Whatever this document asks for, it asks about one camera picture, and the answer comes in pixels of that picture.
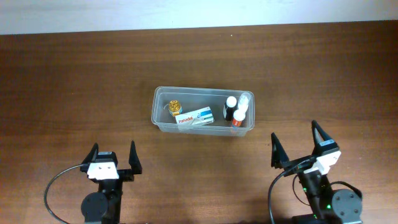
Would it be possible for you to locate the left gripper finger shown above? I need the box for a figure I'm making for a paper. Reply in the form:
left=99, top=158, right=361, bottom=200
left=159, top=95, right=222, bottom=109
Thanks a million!
left=82, top=143, right=99, bottom=164
left=128, top=141, right=142, bottom=175

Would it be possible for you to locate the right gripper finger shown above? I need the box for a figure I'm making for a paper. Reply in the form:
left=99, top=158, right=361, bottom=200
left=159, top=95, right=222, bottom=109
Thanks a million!
left=271, top=133, right=290, bottom=169
left=312, top=120, right=330, bottom=156

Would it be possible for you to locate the orange tube white cap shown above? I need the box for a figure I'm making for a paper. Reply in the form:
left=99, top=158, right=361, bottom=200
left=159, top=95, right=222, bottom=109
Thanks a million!
left=231, top=109, right=246, bottom=134

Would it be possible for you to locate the small gold lid jar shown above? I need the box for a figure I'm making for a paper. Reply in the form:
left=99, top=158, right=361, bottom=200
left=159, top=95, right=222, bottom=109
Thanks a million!
left=169, top=100, right=183, bottom=117

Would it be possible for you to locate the clear white dropper bottle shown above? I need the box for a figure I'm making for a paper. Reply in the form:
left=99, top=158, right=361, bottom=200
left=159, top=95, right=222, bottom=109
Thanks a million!
left=237, top=92, right=251, bottom=113

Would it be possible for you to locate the dark bottle white cap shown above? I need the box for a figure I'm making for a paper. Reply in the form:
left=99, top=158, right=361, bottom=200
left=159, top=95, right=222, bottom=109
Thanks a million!
left=223, top=96, right=237, bottom=121

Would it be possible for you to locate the white medicine box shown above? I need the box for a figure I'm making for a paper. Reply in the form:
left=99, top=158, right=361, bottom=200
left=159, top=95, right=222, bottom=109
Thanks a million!
left=175, top=106, right=214, bottom=129

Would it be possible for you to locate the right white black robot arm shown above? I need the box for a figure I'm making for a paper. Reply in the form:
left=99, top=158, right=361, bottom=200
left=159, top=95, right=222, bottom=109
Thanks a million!
left=267, top=120, right=363, bottom=223

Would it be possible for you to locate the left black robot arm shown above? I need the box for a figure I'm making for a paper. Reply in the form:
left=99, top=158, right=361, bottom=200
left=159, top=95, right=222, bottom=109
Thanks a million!
left=80, top=141, right=142, bottom=224

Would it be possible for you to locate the clear plastic container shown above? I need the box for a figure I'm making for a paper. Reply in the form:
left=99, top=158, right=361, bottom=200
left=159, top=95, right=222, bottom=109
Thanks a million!
left=151, top=86, right=255, bottom=136

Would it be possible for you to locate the right black camera cable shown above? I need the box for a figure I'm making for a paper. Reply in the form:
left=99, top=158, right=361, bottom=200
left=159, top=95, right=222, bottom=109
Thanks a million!
left=267, top=158, right=363, bottom=224

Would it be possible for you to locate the black camera cable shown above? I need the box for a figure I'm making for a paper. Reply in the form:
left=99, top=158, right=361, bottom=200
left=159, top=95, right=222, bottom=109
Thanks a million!
left=43, top=164, right=90, bottom=224
left=267, top=158, right=363, bottom=224

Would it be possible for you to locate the left black camera cable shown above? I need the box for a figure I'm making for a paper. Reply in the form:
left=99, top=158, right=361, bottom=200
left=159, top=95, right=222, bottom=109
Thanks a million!
left=43, top=164, right=90, bottom=224

